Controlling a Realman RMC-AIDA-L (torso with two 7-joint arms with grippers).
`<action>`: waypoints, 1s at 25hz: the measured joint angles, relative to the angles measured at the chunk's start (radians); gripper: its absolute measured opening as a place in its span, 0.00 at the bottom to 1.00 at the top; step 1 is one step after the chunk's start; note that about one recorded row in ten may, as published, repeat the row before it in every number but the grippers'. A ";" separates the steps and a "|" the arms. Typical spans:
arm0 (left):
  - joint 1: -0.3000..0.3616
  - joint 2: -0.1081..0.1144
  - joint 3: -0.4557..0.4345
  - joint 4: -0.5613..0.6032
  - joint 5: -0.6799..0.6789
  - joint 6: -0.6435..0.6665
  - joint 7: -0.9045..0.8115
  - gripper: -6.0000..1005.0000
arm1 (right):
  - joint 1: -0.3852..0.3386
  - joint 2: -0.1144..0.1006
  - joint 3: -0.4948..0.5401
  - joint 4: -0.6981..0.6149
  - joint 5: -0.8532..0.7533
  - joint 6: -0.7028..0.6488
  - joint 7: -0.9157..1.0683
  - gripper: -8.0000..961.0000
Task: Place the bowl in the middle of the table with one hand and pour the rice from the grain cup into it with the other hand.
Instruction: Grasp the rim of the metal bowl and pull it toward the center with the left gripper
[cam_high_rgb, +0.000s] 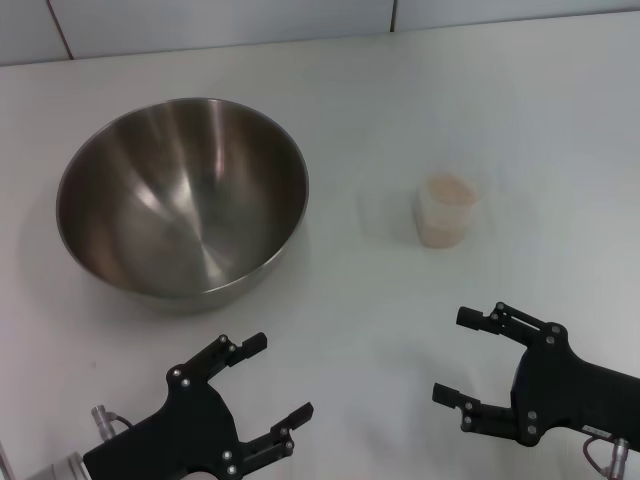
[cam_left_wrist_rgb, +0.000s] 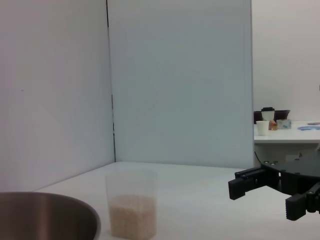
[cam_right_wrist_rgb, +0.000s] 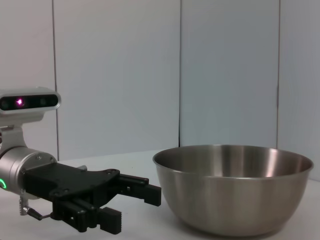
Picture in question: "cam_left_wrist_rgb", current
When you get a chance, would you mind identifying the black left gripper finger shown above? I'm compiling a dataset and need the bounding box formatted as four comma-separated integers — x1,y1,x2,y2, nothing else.
284,182,320,221
227,166,280,201

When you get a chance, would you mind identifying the clear plastic measuring cup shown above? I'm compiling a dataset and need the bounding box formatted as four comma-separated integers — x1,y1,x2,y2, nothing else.
104,168,159,238

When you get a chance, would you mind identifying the white uncooked rice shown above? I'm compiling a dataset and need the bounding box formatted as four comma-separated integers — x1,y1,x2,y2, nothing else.
109,194,158,238

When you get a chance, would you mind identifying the stainless steel mixing bowl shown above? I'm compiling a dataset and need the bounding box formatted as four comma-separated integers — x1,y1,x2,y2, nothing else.
0,191,102,240

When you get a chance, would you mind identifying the white paper cup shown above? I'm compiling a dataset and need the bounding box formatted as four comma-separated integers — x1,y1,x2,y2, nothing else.
256,120,270,137

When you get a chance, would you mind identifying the coffee cup with black lid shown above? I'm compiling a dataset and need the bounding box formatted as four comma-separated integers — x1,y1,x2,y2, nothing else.
261,106,276,123

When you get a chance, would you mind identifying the white office desk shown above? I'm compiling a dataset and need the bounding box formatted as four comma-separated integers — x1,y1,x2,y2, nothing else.
253,121,320,151

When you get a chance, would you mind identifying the pale green tissue box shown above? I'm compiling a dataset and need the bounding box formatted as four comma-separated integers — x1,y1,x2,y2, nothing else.
276,119,293,130

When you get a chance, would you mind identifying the flat blue object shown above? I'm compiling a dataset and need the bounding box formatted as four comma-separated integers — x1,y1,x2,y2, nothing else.
297,124,320,131

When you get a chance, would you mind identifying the white partition panel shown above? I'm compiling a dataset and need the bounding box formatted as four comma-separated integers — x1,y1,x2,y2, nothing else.
106,0,254,168

